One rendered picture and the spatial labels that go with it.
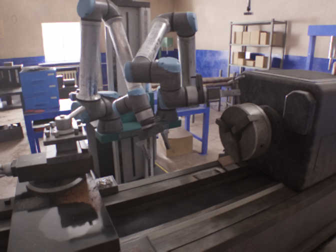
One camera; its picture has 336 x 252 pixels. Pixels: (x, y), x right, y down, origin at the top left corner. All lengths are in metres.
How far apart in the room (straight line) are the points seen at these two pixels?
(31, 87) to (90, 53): 1.36
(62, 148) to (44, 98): 1.72
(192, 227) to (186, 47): 1.04
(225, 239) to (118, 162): 1.29
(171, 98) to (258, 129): 0.38
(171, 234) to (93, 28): 1.09
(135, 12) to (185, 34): 0.57
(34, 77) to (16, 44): 5.19
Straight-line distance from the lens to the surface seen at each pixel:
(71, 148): 1.02
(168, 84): 0.98
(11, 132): 4.61
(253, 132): 1.01
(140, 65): 1.00
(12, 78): 4.91
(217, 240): 0.90
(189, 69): 1.62
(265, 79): 1.22
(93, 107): 1.50
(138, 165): 2.15
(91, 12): 1.39
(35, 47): 7.80
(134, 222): 1.13
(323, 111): 1.12
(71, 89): 6.29
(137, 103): 1.21
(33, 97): 2.70
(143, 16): 1.90
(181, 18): 1.46
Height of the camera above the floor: 1.46
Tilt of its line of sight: 19 degrees down
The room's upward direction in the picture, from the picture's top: straight up
